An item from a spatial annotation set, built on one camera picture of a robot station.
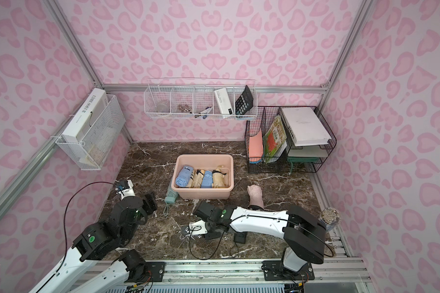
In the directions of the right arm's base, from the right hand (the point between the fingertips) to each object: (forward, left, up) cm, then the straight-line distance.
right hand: (203, 226), depth 80 cm
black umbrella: (-3, -16, -4) cm, 17 cm away
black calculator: (+52, -18, +27) cm, 61 cm away
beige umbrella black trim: (+24, -5, -1) cm, 25 cm away
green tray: (+35, -44, +3) cm, 56 cm away
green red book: (+48, -36, +7) cm, 60 cm away
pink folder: (+49, -27, -3) cm, 56 cm away
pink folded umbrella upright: (+15, -24, -2) cm, 29 cm away
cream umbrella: (+25, +6, 0) cm, 26 cm away
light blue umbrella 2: (+25, +1, -2) cm, 25 cm away
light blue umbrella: (+22, +11, +6) cm, 26 cm away
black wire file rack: (+39, -41, +14) cm, 58 cm away
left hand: (+6, +20, +18) cm, 27 cm away
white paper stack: (+47, -50, +15) cm, 71 cm away
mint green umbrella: (+15, +19, -3) cm, 24 cm away
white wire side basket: (+29, +49, +21) cm, 61 cm away
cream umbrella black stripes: (+23, +9, +1) cm, 25 cm away
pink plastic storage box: (+36, +3, -1) cm, 36 cm away
